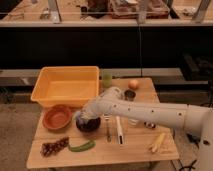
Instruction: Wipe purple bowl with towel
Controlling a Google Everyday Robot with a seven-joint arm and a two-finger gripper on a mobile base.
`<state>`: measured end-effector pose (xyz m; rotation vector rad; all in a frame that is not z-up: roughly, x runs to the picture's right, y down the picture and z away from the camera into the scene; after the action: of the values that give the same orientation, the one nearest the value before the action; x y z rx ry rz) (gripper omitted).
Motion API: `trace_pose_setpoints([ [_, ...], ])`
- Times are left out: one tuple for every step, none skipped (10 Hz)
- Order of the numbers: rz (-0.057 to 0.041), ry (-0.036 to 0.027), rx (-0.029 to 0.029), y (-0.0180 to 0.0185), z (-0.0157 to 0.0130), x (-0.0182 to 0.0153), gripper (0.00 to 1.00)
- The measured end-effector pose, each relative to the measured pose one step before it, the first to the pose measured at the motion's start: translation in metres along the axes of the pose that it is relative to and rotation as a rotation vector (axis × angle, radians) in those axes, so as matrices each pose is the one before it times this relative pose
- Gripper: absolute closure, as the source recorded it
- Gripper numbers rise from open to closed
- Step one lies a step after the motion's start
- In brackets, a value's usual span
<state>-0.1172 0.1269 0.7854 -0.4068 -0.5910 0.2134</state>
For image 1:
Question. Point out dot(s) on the blue grey towel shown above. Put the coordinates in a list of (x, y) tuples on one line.
[(79, 116)]

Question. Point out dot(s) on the white handled knife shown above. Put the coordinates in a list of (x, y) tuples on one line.
[(119, 130)]

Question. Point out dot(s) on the yellow plastic tub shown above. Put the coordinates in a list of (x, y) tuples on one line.
[(69, 85)]

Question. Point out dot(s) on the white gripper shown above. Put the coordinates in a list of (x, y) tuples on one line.
[(90, 110)]

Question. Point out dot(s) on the clear glass cup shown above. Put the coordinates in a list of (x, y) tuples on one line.
[(133, 122)]

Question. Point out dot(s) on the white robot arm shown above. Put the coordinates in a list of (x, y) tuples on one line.
[(195, 120)]

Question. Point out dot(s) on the brown grape bunch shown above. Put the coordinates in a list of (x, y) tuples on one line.
[(53, 148)]

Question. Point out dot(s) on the green cup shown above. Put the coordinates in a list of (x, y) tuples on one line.
[(106, 79)]

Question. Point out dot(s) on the orange clay bowl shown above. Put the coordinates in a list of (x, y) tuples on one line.
[(57, 117)]

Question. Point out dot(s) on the dark purple bowl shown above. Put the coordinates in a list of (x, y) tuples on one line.
[(88, 126)]

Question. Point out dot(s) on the green chili pepper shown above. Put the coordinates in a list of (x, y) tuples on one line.
[(86, 146)]

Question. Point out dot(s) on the wooden table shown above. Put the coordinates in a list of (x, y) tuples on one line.
[(135, 148)]

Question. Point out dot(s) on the small metal pot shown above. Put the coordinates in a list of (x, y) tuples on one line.
[(129, 95)]

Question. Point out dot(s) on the metal fork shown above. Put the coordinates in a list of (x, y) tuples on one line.
[(107, 128)]

